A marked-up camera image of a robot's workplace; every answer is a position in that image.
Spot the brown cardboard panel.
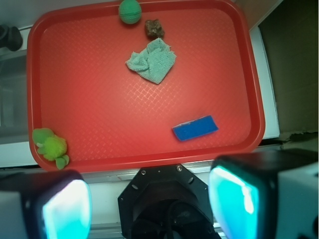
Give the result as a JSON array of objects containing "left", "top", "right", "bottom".
[{"left": 259, "top": 0, "right": 319, "bottom": 140}]

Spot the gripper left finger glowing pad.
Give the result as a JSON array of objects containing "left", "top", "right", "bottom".
[{"left": 0, "top": 170, "right": 92, "bottom": 239}]

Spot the grey toy sink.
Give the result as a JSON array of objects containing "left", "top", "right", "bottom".
[{"left": 0, "top": 27, "right": 33, "bottom": 147}]

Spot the green plush turtle toy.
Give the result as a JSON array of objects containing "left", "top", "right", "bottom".
[{"left": 32, "top": 128, "right": 70, "bottom": 170}]

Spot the red plastic tray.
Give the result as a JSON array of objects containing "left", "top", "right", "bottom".
[{"left": 27, "top": 0, "right": 265, "bottom": 172}]

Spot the green rubber ball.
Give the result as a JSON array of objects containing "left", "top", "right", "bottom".
[{"left": 119, "top": 0, "right": 142, "bottom": 24}]

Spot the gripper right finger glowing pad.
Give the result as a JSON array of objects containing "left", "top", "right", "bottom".
[{"left": 208, "top": 149, "right": 319, "bottom": 239}]

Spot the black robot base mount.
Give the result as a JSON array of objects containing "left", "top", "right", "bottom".
[{"left": 118, "top": 165, "right": 220, "bottom": 239}]

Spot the light green cloth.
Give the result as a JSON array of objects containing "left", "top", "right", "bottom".
[{"left": 126, "top": 38, "right": 176, "bottom": 85}]

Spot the grey faucet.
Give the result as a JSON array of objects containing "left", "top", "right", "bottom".
[{"left": 0, "top": 24, "right": 23, "bottom": 52}]

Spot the brown rock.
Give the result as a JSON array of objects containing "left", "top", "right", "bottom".
[{"left": 145, "top": 19, "right": 165, "bottom": 39}]

